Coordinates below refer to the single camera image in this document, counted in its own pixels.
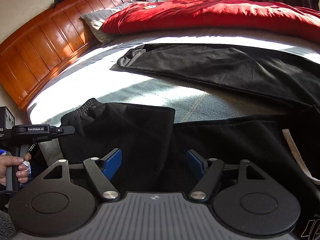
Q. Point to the grey pillow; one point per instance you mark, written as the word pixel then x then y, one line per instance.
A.
pixel 96 19

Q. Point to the person's left hand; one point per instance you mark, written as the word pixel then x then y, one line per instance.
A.
pixel 23 171

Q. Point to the wooden headboard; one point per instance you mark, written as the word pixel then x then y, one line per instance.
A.
pixel 46 45

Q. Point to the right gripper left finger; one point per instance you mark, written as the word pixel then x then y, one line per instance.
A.
pixel 100 172

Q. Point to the black sweatpants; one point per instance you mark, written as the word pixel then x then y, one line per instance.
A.
pixel 154 146

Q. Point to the small card on duvet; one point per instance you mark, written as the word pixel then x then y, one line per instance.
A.
pixel 150 7

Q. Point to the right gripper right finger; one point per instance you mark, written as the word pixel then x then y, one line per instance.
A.
pixel 207 172

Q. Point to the red duvet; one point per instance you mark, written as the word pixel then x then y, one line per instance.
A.
pixel 275 17

